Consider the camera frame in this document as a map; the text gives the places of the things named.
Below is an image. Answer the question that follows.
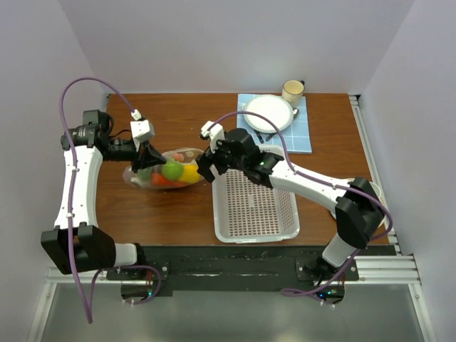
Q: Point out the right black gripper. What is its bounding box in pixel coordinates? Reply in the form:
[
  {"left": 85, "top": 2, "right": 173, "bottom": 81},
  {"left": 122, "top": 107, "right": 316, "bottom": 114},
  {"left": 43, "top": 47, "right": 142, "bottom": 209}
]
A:
[{"left": 196, "top": 136, "right": 247, "bottom": 182}]

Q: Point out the polka dot zip bag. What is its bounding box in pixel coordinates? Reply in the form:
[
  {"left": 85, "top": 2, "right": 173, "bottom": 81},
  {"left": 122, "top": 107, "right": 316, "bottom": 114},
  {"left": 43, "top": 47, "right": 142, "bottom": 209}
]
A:
[{"left": 123, "top": 147, "right": 204, "bottom": 190}]

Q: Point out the pink fake peach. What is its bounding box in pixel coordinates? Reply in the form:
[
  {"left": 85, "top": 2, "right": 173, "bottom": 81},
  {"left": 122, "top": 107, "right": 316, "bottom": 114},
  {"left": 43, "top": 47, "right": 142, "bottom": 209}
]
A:
[{"left": 172, "top": 153, "right": 185, "bottom": 162}]

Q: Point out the green fake apple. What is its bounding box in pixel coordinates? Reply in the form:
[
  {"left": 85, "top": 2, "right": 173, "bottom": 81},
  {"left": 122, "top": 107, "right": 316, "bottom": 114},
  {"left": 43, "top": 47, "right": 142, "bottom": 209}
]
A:
[{"left": 161, "top": 160, "right": 184, "bottom": 181}]

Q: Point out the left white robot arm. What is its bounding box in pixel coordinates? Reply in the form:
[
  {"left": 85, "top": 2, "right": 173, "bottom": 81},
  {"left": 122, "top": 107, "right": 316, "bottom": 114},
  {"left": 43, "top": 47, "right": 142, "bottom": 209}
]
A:
[{"left": 41, "top": 110, "right": 166, "bottom": 279}]

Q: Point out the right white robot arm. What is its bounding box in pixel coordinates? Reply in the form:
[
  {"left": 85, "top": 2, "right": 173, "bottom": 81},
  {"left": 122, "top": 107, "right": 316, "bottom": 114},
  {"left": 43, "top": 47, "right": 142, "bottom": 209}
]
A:
[{"left": 197, "top": 122, "right": 385, "bottom": 280}]

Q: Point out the orange fake carrot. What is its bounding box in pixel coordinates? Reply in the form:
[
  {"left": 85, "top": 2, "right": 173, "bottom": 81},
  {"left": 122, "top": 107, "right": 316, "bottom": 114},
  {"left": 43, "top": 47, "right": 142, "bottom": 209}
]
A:
[{"left": 151, "top": 172, "right": 188, "bottom": 189}]

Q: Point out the white plastic perforated basket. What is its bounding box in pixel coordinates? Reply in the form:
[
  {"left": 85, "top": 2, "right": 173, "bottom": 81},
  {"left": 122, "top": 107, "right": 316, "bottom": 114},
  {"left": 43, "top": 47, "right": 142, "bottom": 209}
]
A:
[{"left": 211, "top": 144, "right": 301, "bottom": 244}]

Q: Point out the white round plate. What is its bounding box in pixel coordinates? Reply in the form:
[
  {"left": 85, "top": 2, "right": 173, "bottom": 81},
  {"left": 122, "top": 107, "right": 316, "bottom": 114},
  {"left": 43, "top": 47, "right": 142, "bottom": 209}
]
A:
[{"left": 242, "top": 95, "right": 294, "bottom": 133}]

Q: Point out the blue checked cloth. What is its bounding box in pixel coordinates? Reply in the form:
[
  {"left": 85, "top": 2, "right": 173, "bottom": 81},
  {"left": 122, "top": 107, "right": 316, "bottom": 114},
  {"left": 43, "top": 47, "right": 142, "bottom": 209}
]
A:
[{"left": 237, "top": 93, "right": 312, "bottom": 154}]

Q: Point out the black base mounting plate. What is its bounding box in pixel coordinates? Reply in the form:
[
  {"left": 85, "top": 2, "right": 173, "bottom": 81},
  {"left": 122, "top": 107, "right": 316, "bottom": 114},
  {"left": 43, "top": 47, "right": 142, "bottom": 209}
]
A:
[{"left": 106, "top": 244, "right": 398, "bottom": 300}]

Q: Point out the cream mug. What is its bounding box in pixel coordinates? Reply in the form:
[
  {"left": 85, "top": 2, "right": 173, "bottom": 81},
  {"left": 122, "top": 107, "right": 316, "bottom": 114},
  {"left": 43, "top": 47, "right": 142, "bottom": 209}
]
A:
[{"left": 281, "top": 80, "right": 305, "bottom": 108}]

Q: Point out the blue beige plate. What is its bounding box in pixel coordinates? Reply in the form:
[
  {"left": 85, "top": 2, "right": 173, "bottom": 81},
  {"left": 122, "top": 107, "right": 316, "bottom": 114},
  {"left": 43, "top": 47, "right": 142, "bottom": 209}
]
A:
[{"left": 329, "top": 177, "right": 389, "bottom": 229}]

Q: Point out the grey white cup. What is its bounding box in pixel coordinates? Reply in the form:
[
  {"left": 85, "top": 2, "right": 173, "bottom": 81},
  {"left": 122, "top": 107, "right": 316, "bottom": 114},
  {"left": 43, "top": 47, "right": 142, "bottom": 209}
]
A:
[{"left": 370, "top": 182, "right": 382, "bottom": 199}]

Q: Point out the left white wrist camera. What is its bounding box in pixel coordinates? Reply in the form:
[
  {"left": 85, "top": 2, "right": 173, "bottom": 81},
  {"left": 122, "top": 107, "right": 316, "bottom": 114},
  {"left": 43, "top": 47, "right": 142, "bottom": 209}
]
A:
[{"left": 130, "top": 119, "right": 155, "bottom": 143}]

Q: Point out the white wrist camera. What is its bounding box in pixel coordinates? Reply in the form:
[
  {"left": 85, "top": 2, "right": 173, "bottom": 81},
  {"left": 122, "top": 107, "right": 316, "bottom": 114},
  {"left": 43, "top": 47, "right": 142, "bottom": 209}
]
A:
[
  {"left": 199, "top": 120, "right": 225, "bottom": 153},
  {"left": 130, "top": 119, "right": 155, "bottom": 143}
]

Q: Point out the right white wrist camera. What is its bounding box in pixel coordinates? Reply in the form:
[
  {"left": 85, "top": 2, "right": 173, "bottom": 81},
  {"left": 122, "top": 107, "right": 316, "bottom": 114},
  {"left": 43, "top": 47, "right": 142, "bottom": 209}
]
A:
[{"left": 199, "top": 120, "right": 225, "bottom": 153}]

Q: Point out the black handled fork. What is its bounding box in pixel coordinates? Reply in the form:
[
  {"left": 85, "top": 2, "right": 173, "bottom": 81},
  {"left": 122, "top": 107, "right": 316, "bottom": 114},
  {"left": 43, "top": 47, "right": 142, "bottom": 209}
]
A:
[{"left": 254, "top": 130, "right": 264, "bottom": 144}]

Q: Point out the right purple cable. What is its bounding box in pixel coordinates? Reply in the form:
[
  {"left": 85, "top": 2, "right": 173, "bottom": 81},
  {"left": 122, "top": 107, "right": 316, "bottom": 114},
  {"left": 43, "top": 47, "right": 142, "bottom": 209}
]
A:
[{"left": 208, "top": 111, "right": 393, "bottom": 309}]

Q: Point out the purple cable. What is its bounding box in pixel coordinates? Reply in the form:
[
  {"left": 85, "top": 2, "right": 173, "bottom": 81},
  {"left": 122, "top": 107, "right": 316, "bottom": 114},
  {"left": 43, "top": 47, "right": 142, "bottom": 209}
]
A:
[
  {"left": 208, "top": 111, "right": 393, "bottom": 309},
  {"left": 58, "top": 78, "right": 163, "bottom": 324}
]

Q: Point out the black handled knife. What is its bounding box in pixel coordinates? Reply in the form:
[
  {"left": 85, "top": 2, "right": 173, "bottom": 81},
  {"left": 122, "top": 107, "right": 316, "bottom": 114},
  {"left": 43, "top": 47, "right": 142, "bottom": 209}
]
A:
[{"left": 265, "top": 133, "right": 276, "bottom": 141}]

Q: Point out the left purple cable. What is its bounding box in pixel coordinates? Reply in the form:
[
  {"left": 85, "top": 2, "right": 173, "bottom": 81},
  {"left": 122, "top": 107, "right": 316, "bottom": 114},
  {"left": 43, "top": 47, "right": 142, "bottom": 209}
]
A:
[{"left": 58, "top": 78, "right": 163, "bottom": 324}]

